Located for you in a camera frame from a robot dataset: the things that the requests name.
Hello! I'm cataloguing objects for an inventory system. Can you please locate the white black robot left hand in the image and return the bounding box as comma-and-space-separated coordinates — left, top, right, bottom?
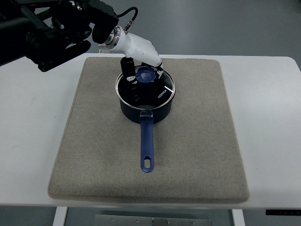
103, 26, 164, 84

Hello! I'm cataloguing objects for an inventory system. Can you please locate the glass pot lid blue knob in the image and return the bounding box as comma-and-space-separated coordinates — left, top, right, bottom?
116, 65, 176, 109

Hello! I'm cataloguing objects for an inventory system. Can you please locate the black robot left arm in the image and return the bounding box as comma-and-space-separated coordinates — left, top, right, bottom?
0, 0, 138, 72

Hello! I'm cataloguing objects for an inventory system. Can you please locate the beige fabric mat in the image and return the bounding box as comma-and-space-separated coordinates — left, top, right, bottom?
48, 57, 249, 203

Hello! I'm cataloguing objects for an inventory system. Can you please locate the white left table leg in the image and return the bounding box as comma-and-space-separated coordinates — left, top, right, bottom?
52, 207, 68, 226

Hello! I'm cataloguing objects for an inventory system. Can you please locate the white table leg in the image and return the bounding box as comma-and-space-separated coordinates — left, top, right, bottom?
52, 207, 68, 226
231, 209, 246, 226

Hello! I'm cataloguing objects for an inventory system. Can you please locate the white right table leg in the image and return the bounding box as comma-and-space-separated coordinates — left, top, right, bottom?
231, 209, 246, 226

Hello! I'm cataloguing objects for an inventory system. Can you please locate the black table control panel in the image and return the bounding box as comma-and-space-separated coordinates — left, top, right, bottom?
265, 209, 301, 216

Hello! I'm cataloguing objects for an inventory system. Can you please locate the dark blue saucepan blue handle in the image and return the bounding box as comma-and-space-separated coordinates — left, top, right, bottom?
116, 67, 176, 173

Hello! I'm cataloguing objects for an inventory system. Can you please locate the metal table base plate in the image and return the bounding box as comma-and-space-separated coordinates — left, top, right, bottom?
94, 215, 212, 226

